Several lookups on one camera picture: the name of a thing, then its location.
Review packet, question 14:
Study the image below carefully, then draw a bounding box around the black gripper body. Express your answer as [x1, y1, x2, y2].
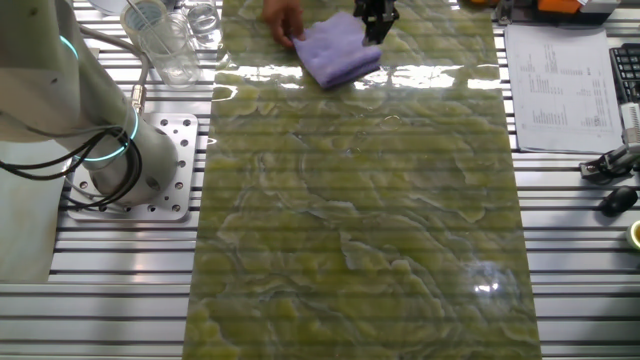
[353, 0, 400, 19]

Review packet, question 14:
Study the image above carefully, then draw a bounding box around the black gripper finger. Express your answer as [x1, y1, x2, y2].
[361, 16, 379, 47]
[377, 13, 400, 45]

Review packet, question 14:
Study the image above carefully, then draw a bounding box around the purple microfibre cloth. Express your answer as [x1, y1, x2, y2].
[292, 10, 384, 91]

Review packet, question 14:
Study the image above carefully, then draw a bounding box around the person hand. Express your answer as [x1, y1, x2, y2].
[262, 0, 306, 50]

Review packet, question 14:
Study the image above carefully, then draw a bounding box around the small clear glass cup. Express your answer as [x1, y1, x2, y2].
[183, 0, 223, 50]

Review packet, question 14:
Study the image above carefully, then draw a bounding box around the orange box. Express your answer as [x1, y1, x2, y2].
[537, 0, 584, 15]

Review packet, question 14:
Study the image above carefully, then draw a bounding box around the printed paper sheet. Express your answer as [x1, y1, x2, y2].
[503, 23, 625, 155]

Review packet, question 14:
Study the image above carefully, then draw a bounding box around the green marble pattern sheet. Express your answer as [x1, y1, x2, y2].
[182, 0, 544, 360]

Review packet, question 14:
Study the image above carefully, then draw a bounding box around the large clear glass beaker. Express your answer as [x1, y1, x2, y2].
[138, 12, 202, 90]

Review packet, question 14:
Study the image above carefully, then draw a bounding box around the aluminium robot mounting plate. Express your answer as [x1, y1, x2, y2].
[64, 112, 200, 223]

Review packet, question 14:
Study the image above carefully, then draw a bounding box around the clear packing tape roll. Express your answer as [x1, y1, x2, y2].
[119, 0, 169, 47]

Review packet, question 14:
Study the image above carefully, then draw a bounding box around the black keyboard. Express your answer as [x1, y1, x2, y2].
[608, 43, 640, 106]

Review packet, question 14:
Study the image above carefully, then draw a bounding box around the black computer mouse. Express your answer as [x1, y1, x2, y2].
[598, 185, 640, 218]

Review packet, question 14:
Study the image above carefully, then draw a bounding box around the yellow-green tape roll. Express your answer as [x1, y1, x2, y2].
[625, 219, 640, 251]

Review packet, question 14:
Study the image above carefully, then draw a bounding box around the grey robot hose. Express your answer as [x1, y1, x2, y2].
[79, 24, 151, 114]

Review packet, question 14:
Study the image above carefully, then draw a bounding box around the black camera stand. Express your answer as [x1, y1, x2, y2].
[578, 143, 640, 180]

